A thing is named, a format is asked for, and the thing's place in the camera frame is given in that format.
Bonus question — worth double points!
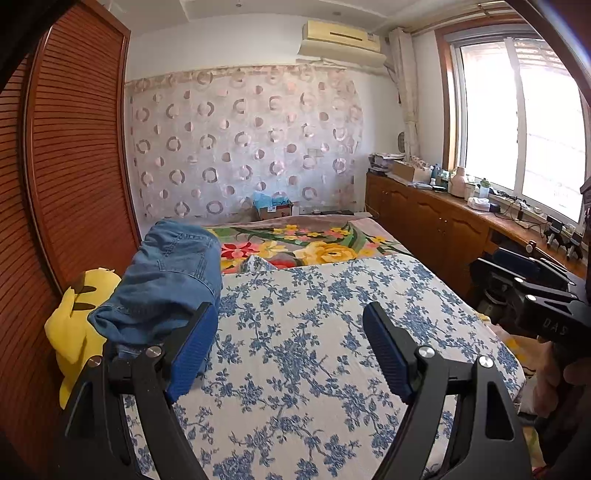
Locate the cardboard box with blue cloth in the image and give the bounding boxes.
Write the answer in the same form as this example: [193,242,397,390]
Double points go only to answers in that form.
[253,193,294,222]

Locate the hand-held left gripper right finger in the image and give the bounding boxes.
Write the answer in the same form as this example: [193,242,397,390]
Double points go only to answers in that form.
[361,301,534,480]

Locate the flat cardboard box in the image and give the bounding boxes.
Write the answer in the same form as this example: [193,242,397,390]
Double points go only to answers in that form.
[390,161,428,183]

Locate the pink bottle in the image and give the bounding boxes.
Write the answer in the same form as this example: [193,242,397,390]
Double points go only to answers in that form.
[449,167,472,199]

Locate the black cables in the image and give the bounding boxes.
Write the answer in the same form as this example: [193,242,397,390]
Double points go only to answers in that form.
[489,187,546,227]

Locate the white corner curtain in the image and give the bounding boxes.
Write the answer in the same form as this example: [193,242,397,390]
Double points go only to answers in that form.
[388,28,421,162]

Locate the person's right hand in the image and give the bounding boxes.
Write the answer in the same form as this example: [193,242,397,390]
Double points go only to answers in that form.
[561,357,591,386]

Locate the long wooden cabinet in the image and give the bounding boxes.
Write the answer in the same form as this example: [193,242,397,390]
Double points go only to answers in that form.
[366,171,591,301]

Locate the white air conditioner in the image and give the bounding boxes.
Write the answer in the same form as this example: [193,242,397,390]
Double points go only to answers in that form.
[298,19,387,65]

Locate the stack of papers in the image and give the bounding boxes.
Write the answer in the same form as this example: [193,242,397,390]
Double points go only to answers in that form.
[368,152,407,174]

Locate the wooden louvred wardrobe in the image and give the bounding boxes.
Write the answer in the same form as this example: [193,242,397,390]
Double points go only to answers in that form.
[0,0,141,472]

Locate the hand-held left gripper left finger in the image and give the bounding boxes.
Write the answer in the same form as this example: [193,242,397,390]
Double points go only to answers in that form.
[53,301,220,480]

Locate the circle-patterned curtain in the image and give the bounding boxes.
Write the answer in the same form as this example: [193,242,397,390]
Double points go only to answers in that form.
[124,62,365,220]

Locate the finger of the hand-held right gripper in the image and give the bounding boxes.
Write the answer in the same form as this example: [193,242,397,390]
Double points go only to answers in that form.
[471,258,575,315]
[494,247,587,292]

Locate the colourful floral blanket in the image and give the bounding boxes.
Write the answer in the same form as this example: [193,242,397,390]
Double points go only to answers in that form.
[203,217,411,273]

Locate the dark blue denim pants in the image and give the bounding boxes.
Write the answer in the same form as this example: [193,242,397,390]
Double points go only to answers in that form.
[88,277,218,361]

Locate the yellow plush toy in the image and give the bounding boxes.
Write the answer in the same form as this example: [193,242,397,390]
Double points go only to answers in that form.
[45,268,123,409]

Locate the window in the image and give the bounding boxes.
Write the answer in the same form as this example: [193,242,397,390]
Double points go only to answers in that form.
[436,28,591,227]

